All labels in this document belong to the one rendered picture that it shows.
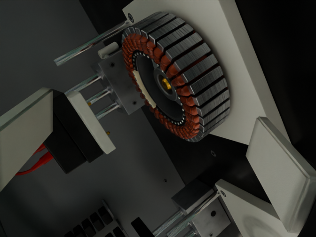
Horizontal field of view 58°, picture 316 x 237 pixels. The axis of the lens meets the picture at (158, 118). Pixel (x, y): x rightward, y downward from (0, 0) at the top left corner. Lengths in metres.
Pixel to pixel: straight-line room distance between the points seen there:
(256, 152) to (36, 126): 0.13
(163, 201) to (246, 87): 0.40
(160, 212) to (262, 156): 0.42
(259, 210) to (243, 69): 0.18
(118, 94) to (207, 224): 0.24
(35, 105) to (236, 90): 0.14
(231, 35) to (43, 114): 0.12
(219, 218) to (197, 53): 0.33
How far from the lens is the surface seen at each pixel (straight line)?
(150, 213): 0.57
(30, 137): 0.17
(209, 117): 0.21
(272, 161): 0.16
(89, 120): 0.25
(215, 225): 0.48
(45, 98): 0.18
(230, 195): 0.37
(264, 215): 0.34
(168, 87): 0.25
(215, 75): 0.21
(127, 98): 0.36
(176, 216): 0.46
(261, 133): 0.18
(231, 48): 0.20
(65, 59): 0.30
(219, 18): 0.20
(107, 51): 0.37
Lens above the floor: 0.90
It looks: 16 degrees down
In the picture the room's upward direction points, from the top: 125 degrees counter-clockwise
